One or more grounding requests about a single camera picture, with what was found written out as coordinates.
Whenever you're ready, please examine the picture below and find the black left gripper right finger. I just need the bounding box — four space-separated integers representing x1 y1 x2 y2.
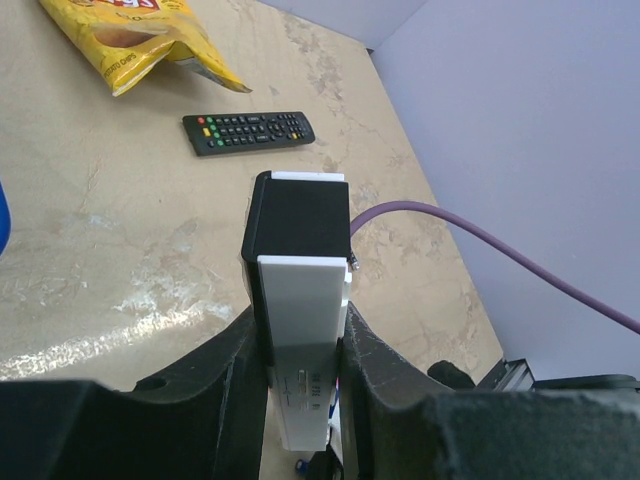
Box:
339 308 639 479

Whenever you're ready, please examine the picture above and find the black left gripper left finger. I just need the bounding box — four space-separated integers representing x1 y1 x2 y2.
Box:
0 309 274 480

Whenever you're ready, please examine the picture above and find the white remote control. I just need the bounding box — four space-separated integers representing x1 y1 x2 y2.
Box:
241 171 352 451

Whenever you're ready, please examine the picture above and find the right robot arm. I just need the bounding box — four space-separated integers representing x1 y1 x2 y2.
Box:
427 359 639 393

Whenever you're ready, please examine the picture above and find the black TV remote control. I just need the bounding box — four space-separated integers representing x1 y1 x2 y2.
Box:
182 111 316 157

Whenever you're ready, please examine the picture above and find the black AAA battery far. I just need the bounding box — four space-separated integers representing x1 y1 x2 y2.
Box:
349 253 360 271

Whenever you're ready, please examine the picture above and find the blue plastic shopping basket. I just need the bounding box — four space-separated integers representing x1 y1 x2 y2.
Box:
0 185 11 254

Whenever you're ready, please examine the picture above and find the yellow Lays chips bag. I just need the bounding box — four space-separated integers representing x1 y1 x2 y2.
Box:
40 0 251 97

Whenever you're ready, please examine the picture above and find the aluminium frame rail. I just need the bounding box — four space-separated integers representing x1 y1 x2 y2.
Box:
477 359 535 391

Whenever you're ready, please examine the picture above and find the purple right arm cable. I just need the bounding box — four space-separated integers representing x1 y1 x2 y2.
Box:
349 200 640 336

